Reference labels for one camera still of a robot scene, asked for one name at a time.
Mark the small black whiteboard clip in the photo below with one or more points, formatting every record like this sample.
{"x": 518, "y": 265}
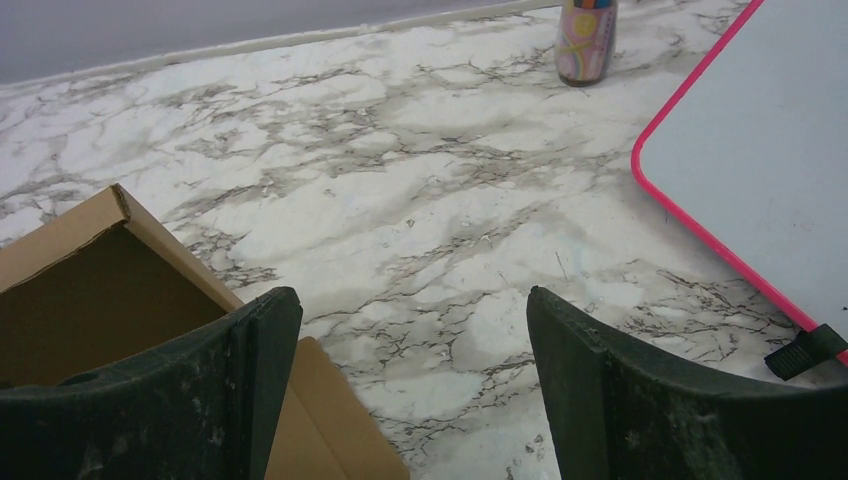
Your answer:
{"x": 808, "y": 350}

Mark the pink-capped small bottle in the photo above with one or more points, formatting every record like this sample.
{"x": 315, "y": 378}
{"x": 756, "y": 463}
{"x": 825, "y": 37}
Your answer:
{"x": 585, "y": 41}

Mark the pink-framed whiteboard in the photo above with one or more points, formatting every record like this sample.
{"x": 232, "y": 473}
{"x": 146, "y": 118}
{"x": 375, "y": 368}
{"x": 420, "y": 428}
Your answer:
{"x": 750, "y": 154}

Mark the brown cardboard box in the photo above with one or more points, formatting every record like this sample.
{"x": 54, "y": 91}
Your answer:
{"x": 106, "y": 281}

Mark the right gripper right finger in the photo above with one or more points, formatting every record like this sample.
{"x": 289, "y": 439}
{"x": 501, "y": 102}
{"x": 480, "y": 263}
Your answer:
{"x": 621, "y": 408}

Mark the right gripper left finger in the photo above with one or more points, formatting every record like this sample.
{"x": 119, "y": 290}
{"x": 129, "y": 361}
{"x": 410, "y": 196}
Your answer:
{"x": 204, "y": 405}

